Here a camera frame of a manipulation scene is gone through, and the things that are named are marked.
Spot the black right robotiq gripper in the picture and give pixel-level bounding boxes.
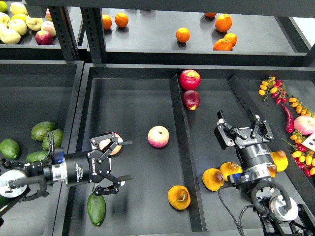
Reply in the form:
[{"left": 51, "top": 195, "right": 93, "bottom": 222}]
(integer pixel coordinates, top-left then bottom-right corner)
[{"left": 214, "top": 107, "right": 274, "bottom": 171}]

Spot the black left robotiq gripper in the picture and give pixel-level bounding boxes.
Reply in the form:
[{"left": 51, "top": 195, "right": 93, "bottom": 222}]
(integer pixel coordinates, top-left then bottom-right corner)
[{"left": 64, "top": 132, "right": 134, "bottom": 196}]

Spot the dark green avocado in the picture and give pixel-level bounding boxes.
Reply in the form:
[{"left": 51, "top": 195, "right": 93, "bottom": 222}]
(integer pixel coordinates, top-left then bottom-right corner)
[{"left": 87, "top": 193, "right": 106, "bottom": 226}]

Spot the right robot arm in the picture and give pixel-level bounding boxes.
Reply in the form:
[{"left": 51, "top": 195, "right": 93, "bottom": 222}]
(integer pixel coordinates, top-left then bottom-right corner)
[{"left": 214, "top": 108, "right": 315, "bottom": 236}]

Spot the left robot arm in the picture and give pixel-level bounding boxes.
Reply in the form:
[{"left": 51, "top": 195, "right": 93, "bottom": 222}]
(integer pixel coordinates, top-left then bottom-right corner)
[{"left": 0, "top": 132, "right": 134, "bottom": 215}]

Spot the yellow pear under gripper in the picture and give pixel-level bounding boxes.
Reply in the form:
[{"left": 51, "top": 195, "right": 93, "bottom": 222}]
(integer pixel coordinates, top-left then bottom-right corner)
[{"left": 267, "top": 163, "right": 277, "bottom": 178}]

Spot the green avocado top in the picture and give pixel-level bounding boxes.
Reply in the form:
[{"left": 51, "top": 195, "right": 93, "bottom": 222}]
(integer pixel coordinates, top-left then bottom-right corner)
[{"left": 31, "top": 121, "right": 57, "bottom": 141}]

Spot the green lime-like avocado far left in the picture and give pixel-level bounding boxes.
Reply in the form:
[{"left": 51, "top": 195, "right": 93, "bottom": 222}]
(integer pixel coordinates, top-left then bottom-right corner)
[{"left": 0, "top": 139, "right": 21, "bottom": 159}]

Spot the green avocado bottom left edge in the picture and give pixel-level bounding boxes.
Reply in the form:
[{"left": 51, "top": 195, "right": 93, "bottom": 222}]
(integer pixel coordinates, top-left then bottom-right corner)
[{"left": 0, "top": 195, "right": 9, "bottom": 207}]

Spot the pink apple left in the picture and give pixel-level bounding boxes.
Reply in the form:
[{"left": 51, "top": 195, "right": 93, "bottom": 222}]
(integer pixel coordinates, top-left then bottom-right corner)
[{"left": 98, "top": 132, "right": 123, "bottom": 155}]

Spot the pink apple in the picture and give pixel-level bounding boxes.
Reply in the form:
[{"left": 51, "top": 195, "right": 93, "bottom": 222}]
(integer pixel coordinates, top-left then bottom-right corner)
[
  {"left": 148, "top": 125, "right": 169, "bottom": 148},
  {"left": 293, "top": 115, "right": 315, "bottom": 135},
  {"left": 98, "top": 132, "right": 123, "bottom": 155}
]

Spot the red chili pepper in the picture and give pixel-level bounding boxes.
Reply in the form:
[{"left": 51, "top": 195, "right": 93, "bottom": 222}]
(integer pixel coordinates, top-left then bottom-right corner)
[{"left": 281, "top": 104, "right": 295, "bottom": 133}]

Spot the cherry tomato bunch top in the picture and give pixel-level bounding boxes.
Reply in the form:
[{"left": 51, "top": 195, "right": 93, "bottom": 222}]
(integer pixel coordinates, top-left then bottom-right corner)
[{"left": 258, "top": 76, "right": 287, "bottom": 104}]

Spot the cherry tomato bunch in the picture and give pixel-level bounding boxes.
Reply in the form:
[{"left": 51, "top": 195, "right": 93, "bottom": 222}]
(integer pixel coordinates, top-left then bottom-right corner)
[
  {"left": 282, "top": 130, "right": 315, "bottom": 178},
  {"left": 258, "top": 76, "right": 287, "bottom": 104}
]

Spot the orange tomato bunch middle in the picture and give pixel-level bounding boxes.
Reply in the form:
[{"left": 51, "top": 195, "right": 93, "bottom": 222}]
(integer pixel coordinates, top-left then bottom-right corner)
[{"left": 288, "top": 97, "right": 315, "bottom": 118}]

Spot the dark red apple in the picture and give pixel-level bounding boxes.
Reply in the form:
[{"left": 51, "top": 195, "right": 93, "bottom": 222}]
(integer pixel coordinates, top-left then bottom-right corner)
[{"left": 182, "top": 90, "right": 200, "bottom": 111}]

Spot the pink apple far right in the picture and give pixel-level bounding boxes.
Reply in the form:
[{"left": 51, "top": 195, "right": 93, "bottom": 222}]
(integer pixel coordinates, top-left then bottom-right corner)
[{"left": 293, "top": 115, "right": 315, "bottom": 135}]

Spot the pink apple centre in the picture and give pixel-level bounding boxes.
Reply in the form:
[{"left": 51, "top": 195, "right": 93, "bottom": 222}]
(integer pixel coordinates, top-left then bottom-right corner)
[{"left": 148, "top": 125, "right": 169, "bottom": 148}]

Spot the white label card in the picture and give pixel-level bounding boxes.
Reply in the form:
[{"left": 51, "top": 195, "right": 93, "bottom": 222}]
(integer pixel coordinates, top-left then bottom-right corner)
[{"left": 302, "top": 133, "right": 315, "bottom": 151}]

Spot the cherry tomato bunch bottom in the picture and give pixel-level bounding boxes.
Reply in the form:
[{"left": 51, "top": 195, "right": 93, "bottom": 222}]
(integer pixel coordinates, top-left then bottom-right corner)
[{"left": 282, "top": 130, "right": 315, "bottom": 178}]

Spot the bright red apple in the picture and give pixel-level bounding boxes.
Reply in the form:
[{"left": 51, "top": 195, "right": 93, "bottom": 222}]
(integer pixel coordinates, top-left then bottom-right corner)
[{"left": 179, "top": 69, "right": 201, "bottom": 90}]

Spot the black middle tray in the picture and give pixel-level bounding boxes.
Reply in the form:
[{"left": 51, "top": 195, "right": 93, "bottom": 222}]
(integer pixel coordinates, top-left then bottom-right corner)
[{"left": 53, "top": 64, "right": 315, "bottom": 236}]

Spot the black tray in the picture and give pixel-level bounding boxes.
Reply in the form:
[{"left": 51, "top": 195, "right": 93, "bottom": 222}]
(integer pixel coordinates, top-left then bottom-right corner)
[
  {"left": 53, "top": 64, "right": 315, "bottom": 236},
  {"left": 0, "top": 60, "right": 83, "bottom": 236}
]

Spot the orange on shelf front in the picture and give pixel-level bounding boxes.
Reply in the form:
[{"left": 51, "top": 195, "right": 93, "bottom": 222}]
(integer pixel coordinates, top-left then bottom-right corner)
[{"left": 213, "top": 38, "right": 233, "bottom": 51}]

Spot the orange on shelf right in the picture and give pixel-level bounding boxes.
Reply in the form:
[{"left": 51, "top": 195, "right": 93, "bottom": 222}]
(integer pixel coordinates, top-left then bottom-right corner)
[{"left": 224, "top": 33, "right": 238, "bottom": 47}]

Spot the black left tray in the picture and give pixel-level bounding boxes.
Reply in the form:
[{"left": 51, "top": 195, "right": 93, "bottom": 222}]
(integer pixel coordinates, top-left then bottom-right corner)
[{"left": 0, "top": 60, "right": 83, "bottom": 236}]

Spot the large orange on shelf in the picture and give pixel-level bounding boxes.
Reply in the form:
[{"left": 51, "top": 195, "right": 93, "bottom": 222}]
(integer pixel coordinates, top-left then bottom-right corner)
[{"left": 215, "top": 14, "right": 233, "bottom": 32}]

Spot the orange on shelf centre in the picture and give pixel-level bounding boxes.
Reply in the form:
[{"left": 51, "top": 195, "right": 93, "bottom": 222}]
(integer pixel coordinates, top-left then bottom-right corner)
[{"left": 176, "top": 28, "right": 190, "bottom": 43}]

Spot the orange on shelf top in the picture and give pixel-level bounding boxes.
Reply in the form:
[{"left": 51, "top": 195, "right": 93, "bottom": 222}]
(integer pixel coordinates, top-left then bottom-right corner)
[{"left": 204, "top": 12, "right": 216, "bottom": 18}]

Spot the red apple on shelf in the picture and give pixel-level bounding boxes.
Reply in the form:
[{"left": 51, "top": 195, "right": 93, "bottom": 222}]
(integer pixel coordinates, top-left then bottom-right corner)
[{"left": 35, "top": 30, "right": 53, "bottom": 45}]

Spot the orange on shelf left edge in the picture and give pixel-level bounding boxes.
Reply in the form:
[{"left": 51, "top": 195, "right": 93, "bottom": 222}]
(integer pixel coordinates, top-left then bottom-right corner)
[{"left": 102, "top": 14, "right": 112, "bottom": 30}]

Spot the pale peach on shelf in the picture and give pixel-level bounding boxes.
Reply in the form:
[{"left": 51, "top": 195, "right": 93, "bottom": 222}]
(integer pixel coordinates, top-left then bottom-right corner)
[{"left": 41, "top": 21, "right": 57, "bottom": 37}]

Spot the black shelf upright left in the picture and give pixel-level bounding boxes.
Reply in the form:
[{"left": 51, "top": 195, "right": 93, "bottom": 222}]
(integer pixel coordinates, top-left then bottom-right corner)
[{"left": 48, "top": 6, "right": 79, "bottom": 61}]

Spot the black shelf upright post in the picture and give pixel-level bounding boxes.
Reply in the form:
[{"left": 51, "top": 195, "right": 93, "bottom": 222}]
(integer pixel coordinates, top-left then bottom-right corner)
[{"left": 80, "top": 7, "right": 107, "bottom": 63}]

